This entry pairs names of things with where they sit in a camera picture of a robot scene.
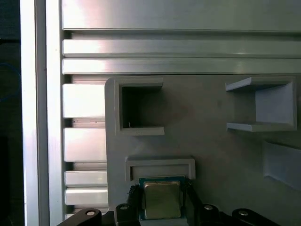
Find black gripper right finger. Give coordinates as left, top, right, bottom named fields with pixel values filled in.
left=185, top=182, right=280, bottom=226

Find silver CPU green edge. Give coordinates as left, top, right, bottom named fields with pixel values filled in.
left=138, top=176, right=186, bottom=221

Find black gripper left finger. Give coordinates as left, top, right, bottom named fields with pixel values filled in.
left=55, top=185, right=142, bottom=226

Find grey plastic parts rack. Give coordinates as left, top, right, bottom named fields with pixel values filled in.
left=104, top=75, right=301, bottom=226

